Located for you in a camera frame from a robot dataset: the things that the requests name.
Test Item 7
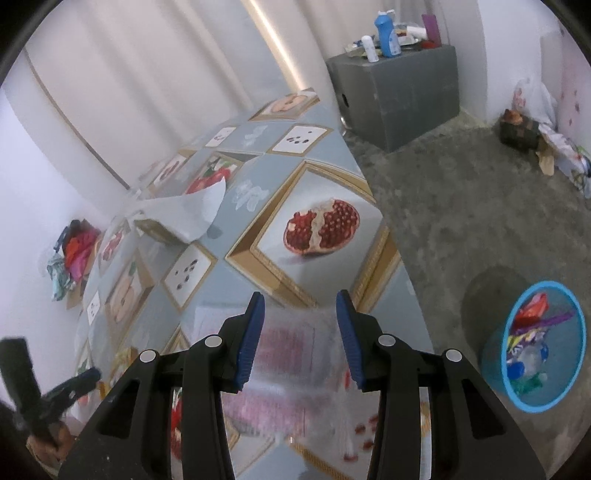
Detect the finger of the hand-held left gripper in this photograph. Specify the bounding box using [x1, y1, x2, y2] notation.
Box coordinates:
[39, 367, 102, 412]

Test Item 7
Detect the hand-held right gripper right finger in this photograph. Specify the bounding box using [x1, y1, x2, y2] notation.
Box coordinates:
[335, 290, 548, 480]

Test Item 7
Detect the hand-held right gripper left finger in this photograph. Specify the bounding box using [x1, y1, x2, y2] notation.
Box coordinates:
[58, 292, 266, 480]

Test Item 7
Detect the clear plastic bag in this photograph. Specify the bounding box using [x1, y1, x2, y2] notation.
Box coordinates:
[222, 309, 384, 462]

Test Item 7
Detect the white paper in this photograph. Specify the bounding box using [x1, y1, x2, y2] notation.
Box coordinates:
[133, 179, 227, 244]

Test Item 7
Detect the blue mesh waste basket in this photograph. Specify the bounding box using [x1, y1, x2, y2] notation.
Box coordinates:
[480, 279, 587, 414]

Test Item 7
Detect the yellow printed snack packet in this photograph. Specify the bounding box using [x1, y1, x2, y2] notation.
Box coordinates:
[508, 335, 548, 361]

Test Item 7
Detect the red snack bag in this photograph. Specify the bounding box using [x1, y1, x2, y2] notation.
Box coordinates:
[512, 295, 552, 328]

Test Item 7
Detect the crushed clear plastic bottle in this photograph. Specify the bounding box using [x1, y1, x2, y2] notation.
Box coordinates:
[507, 346, 550, 381]

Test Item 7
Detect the purple snack wrapper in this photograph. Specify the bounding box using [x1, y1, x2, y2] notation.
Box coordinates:
[510, 309, 575, 342]

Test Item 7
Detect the person's left hand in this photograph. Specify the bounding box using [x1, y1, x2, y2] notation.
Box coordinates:
[25, 418, 75, 468]

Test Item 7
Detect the cardboard box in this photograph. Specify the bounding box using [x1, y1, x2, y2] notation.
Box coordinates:
[65, 277, 88, 310]

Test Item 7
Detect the pile of colourful clothes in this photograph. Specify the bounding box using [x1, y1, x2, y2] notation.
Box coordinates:
[46, 219, 102, 301]

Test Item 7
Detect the grey cabinet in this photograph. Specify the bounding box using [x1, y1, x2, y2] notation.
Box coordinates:
[325, 44, 462, 154]

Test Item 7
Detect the white curtain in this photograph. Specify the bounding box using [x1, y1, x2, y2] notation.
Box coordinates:
[18, 0, 485, 195]

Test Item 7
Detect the white plastic bag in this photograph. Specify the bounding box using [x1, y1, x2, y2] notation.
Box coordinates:
[512, 78, 557, 127]

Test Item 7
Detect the blue plastic bottle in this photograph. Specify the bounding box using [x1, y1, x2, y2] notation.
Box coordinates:
[374, 10, 402, 58]

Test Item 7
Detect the purple bottle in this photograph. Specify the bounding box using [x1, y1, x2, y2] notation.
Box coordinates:
[421, 14, 443, 47]

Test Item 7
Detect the pink patterned board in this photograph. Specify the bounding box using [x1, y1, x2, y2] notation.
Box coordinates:
[556, 41, 587, 134]

